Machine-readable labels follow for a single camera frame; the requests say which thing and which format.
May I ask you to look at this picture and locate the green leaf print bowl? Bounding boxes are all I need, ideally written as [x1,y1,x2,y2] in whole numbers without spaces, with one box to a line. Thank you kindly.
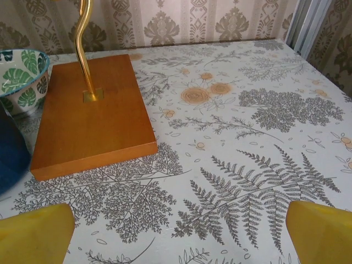
[0,48,51,116]

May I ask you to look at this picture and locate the brown wooden rack base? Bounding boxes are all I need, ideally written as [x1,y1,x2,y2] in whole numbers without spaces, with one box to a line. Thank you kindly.
[30,54,159,182]

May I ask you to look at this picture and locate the aluminium frame post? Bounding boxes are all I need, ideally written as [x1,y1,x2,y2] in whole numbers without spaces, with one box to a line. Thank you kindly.
[284,0,338,60]

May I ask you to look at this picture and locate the gold wire glass rack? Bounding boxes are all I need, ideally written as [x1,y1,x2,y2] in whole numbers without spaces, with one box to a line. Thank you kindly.
[75,0,105,103]

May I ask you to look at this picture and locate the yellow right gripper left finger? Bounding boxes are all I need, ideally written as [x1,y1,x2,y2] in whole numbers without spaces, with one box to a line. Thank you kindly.
[0,203,75,264]

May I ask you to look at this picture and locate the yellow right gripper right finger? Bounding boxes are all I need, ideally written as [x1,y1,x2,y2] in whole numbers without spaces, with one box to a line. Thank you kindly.
[285,200,352,264]

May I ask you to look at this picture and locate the floral print table cover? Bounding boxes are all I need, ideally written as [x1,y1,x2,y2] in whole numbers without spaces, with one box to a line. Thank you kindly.
[0,38,352,264]

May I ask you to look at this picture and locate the dark blue mug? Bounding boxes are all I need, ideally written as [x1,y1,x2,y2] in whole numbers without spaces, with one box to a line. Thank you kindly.
[0,98,31,197]

